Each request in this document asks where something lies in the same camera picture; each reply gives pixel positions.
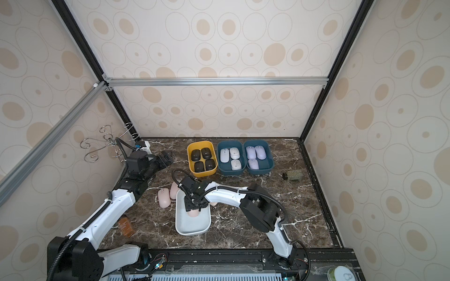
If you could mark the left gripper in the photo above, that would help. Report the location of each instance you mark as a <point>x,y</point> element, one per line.
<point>164,163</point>

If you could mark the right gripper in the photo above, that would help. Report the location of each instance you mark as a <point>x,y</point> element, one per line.
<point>191,204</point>

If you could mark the white storage box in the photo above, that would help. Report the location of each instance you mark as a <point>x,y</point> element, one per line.
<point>185,224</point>

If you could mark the black mouse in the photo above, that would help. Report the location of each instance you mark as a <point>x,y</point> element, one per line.
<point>196,155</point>
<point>199,167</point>
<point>210,164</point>
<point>206,153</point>

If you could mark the yellow storage box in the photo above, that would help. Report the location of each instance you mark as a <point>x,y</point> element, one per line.
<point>200,145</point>

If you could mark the teal storage box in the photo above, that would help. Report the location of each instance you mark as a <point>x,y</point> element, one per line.
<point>225,168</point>
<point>265,166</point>

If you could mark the purple mouse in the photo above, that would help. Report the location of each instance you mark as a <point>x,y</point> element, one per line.
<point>253,164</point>
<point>261,152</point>
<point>251,152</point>

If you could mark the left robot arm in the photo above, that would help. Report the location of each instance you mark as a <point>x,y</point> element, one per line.
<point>95,224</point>

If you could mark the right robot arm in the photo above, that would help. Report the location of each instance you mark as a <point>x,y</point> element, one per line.
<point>263,212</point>

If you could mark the horizontal aluminium back bar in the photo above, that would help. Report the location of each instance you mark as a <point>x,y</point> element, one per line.
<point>223,81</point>

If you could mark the small green sponge block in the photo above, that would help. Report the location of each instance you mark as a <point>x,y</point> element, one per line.
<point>292,175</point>

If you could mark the aluminium left side bar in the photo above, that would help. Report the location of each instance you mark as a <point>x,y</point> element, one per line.
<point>21,171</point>

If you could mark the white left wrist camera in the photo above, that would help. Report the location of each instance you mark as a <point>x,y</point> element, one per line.
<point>143,145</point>

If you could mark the silver wire cup rack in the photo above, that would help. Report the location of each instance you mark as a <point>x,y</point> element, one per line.
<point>94,145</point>

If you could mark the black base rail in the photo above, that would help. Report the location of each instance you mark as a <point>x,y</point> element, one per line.
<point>211,265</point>

